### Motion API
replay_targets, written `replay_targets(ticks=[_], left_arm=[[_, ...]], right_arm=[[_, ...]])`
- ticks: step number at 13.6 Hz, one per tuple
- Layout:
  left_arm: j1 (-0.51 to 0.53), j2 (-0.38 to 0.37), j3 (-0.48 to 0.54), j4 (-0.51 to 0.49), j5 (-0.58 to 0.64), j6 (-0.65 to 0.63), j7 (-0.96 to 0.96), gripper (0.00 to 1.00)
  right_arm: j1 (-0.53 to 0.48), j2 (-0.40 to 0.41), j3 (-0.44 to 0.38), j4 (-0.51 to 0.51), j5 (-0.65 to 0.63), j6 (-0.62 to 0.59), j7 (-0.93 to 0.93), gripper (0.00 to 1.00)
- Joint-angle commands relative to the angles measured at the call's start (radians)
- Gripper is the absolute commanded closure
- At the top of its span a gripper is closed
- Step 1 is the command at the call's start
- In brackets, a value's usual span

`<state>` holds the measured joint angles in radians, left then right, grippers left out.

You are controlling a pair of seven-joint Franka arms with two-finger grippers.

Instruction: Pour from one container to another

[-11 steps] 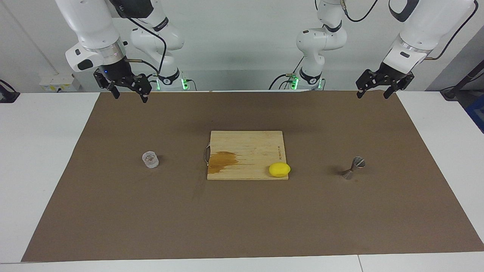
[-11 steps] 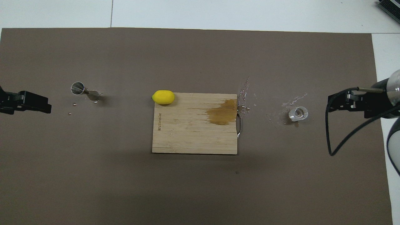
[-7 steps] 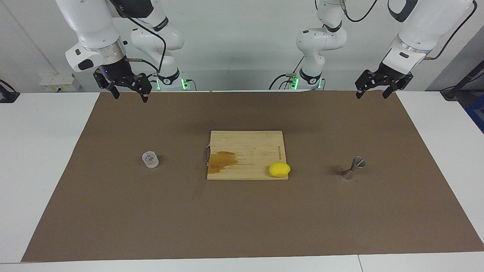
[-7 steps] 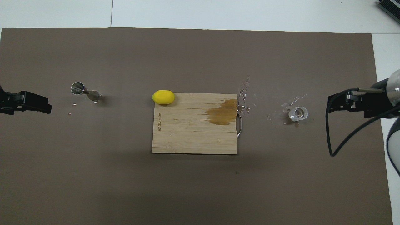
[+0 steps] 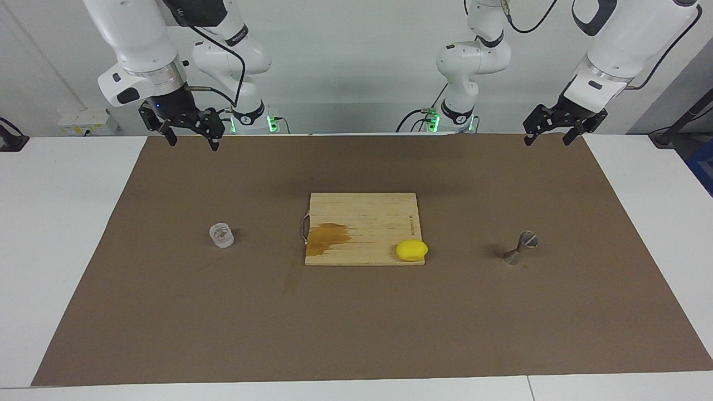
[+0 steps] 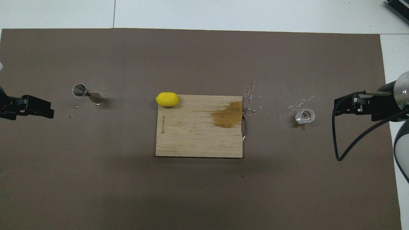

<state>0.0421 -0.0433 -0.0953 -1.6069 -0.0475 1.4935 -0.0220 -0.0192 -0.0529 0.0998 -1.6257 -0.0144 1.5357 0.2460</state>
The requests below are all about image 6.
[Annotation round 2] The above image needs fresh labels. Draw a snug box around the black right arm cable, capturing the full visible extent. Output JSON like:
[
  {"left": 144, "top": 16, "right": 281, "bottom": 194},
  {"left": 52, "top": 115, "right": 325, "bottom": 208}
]
[{"left": 331, "top": 90, "right": 409, "bottom": 162}]

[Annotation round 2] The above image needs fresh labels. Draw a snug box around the grey ribbed device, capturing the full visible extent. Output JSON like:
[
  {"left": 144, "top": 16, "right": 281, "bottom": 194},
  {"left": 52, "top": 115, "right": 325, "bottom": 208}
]
[{"left": 384, "top": 0, "right": 409, "bottom": 20}]

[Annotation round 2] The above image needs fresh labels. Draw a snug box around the clear faceted glass cup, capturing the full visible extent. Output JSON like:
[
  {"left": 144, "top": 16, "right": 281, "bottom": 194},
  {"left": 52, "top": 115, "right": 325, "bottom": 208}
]
[{"left": 294, "top": 109, "right": 316, "bottom": 125}]

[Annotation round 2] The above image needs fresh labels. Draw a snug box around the brown table mat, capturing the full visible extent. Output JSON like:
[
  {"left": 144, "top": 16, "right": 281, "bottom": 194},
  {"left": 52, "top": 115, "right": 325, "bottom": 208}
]
[{"left": 0, "top": 28, "right": 402, "bottom": 230}]

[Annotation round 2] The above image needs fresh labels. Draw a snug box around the steel double jigger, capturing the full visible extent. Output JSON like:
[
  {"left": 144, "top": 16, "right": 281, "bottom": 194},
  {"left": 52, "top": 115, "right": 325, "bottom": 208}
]
[{"left": 73, "top": 84, "right": 104, "bottom": 104}]

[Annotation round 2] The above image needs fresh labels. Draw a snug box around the yellow lemon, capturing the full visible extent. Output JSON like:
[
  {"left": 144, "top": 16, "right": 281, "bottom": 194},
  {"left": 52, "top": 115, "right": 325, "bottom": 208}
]
[{"left": 155, "top": 92, "right": 179, "bottom": 107}]

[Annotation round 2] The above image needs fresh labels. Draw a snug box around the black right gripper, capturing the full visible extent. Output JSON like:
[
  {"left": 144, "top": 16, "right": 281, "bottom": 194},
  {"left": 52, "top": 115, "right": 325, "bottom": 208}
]
[{"left": 334, "top": 81, "right": 398, "bottom": 122}]

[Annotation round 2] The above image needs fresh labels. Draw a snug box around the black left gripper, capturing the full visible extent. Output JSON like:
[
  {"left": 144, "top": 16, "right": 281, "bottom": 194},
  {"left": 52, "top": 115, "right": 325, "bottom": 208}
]
[{"left": 0, "top": 86, "right": 55, "bottom": 121}]

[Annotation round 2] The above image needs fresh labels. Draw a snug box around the bamboo cutting board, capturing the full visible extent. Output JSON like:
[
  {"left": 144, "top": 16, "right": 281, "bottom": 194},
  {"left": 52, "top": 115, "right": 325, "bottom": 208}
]
[{"left": 155, "top": 95, "right": 248, "bottom": 158}]

